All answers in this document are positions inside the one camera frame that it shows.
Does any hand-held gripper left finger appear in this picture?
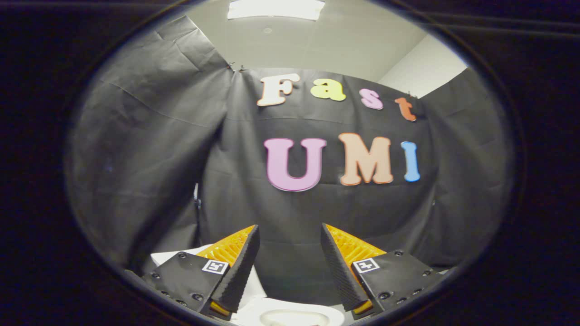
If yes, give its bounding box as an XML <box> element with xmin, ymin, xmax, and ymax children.
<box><xmin>143</xmin><ymin>224</ymin><xmax>261</xmax><ymax>321</ymax></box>

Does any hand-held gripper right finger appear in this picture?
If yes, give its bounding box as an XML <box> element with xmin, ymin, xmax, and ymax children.
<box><xmin>320</xmin><ymin>223</ymin><xmax>447</xmax><ymax>320</ymax></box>

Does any white toilet lid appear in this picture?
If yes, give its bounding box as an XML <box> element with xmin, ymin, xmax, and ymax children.
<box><xmin>236</xmin><ymin>266</ymin><xmax>269</xmax><ymax>302</ymax></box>

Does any white toilet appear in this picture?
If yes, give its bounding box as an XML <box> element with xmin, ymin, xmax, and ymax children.
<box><xmin>150</xmin><ymin>244</ymin><xmax>346</xmax><ymax>326</ymax></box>

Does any black backdrop cloth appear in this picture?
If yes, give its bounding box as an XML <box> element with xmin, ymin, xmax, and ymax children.
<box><xmin>66</xmin><ymin>16</ymin><xmax>515</xmax><ymax>305</ymax></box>

